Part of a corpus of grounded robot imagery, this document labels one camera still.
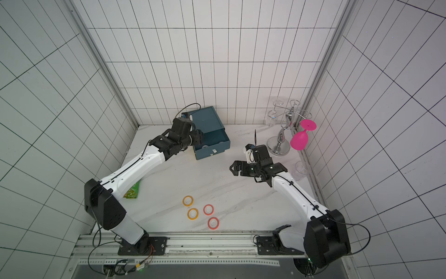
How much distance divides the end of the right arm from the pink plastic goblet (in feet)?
1.06

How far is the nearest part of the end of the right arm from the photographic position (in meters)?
0.59

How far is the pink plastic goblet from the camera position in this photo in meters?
0.83
